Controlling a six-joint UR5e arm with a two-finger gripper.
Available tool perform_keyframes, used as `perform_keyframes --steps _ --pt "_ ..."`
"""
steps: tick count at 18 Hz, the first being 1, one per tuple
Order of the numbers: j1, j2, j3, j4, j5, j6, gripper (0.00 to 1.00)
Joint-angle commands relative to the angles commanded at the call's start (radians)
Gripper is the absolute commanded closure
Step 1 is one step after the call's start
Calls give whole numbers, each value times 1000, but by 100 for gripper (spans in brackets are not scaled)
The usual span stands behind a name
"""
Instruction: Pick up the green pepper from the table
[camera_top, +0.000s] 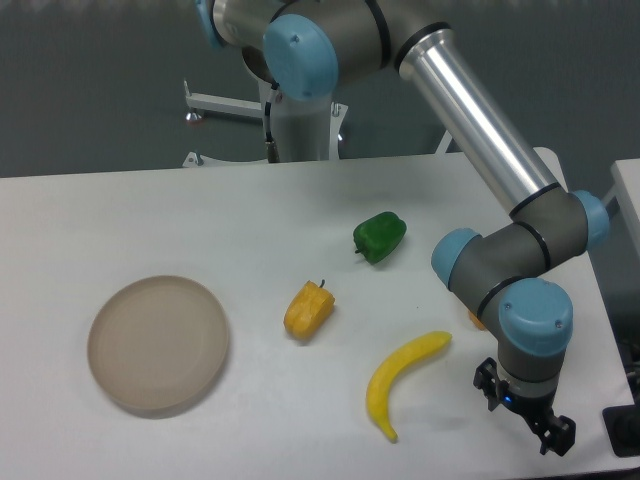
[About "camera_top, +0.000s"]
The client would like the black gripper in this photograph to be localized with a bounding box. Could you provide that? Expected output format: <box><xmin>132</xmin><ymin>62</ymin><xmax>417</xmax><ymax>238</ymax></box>
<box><xmin>473</xmin><ymin>357</ymin><xmax>576</xmax><ymax>455</ymax></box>

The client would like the orange object behind arm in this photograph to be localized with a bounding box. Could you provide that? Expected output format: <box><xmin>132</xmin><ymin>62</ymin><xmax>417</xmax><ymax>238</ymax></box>
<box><xmin>467</xmin><ymin>311</ymin><xmax>486</xmax><ymax>331</ymax></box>

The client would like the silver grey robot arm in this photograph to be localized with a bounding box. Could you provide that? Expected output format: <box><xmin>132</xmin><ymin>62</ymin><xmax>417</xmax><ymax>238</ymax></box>
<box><xmin>195</xmin><ymin>1</ymin><xmax>609</xmax><ymax>455</ymax></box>

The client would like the green bell pepper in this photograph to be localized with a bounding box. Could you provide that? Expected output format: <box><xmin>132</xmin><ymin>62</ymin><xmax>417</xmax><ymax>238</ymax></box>
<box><xmin>353</xmin><ymin>211</ymin><xmax>407</xmax><ymax>265</ymax></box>

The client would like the yellow bell pepper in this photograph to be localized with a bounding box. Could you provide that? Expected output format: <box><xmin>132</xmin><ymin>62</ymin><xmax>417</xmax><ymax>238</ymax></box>
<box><xmin>283</xmin><ymin>280</ymin><xmax>335</xmax><ymax>342</ymax></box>

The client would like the black device at right edge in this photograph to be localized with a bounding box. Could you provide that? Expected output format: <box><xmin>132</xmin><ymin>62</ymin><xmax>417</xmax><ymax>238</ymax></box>
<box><xmin>602</xmin><ymin>405</ymin><xmax>639</xmax><ymax>458</ymax></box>

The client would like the yellow banana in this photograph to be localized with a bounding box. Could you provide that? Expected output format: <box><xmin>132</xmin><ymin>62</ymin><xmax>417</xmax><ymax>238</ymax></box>
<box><xmin>365</xmin><ymin>331</ymin><xmax>452</xmax><ymax>443</ymax></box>

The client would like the beige round plate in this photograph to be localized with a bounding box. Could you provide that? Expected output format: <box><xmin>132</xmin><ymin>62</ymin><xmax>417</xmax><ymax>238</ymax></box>
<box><xmin>87</xmin><ymin>275</ymin><xmax>230</xmax><ymax>418</ymax></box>

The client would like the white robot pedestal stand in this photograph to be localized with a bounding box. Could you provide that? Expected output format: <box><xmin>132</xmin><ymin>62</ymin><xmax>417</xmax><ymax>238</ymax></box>
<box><xmin>181</xmin><ymin>79</ymin><xmax>454</xmax><ymax>169</ymax></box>

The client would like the black cable on pedestal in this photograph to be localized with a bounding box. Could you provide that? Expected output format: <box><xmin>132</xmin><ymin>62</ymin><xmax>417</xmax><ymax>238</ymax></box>
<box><xmin>264</xmin><ymin>82</ymin><xmax>281</xmax><ymax>164</ymax></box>

